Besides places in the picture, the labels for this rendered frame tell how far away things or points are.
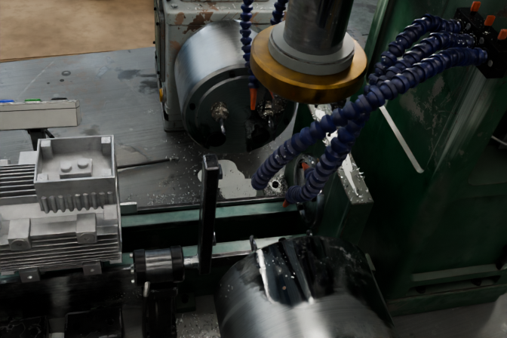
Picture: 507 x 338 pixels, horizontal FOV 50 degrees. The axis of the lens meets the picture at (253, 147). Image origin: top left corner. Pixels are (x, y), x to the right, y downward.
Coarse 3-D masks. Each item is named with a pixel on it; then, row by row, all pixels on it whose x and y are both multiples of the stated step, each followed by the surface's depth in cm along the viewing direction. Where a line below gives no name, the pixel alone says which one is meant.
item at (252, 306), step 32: (256, 256) 77; (288, 256) 75; (320, 256) 75; (352, 256) 78; (224, 288) 79; (256, 288) 74; (288, 288) 72; (320, 288) 71; (352, 288) 73; (224, 320) 77; (256, 320) 71; (288, 320) 69; (320, 320) 68; (352, 320) 69; (384, 320) 72
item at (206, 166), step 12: (204, 156) 75; (216, 156) 75; (204, 168) 74; (216, 168) 74; (204, 180) 75; (216, 180) 75; (204, 192) 77; (216, 192) 77; (204, 204) 78; (216, 204) 79; (204, 216) 80; (204, 228) 82; (204, 240) 84; (216, 240) 86; (204, 252) 86; (204, 264) 89
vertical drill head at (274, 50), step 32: (320, 0) 71; (352, 0) 74; (288, 32) 78; (320, 32) 75; (256, 64) 79; (288, 64) 77; (320, 64) 76; (352, 64) 80; (288, 96) 77; (320, 96) 77
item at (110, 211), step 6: (0, 162) 92; (6, 162) 92; (108, 204) 87; (114, 204) 87; (120, 204) 106; (108, 210) 87; (114, 210) 87; (0, 216) 84; (108, 216) 87; (114, 216) 87; (0, 222) 84; (0, 228) 84; (120, 258) 95
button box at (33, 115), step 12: (0, 108) 103; (12, 108) 103; (24, 108) 104; (36, 108) 104; (48, 108) 105; (60, 108) 106; (72, 108) 106; (0, 120) 103; (12, 120) 104; (24, 120) 104; (36, 120) 105; (48, 120) 105; (60, 120) 106; (72, 120) 106
